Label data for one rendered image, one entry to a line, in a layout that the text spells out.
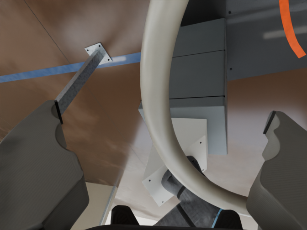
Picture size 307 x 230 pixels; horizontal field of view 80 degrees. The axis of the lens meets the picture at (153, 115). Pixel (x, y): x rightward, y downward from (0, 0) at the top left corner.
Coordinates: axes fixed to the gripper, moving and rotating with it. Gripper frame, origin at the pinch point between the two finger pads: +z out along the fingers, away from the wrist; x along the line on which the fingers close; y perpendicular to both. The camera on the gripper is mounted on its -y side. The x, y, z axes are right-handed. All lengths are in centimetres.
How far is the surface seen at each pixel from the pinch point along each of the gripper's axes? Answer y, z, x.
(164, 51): -1.9, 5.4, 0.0
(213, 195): 18.3, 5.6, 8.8
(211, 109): 33, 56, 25
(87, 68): 48, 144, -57
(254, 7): -4, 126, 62
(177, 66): 26, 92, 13
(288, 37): 12, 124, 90
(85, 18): 11, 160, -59
